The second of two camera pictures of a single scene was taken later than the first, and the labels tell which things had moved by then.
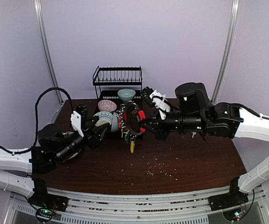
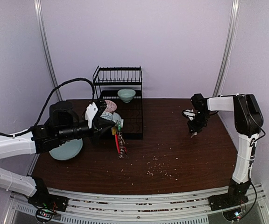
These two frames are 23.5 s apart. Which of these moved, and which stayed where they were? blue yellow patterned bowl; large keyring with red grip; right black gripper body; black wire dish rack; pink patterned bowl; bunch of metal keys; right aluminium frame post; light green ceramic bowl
Moved: right black gripper body; large keyring with red grip; bunch of metal keys
Stayed: blue yellow patterned bowl; right aluminium frame post; black wire dish rack; light green ceramic bowl; pink patterned bowl
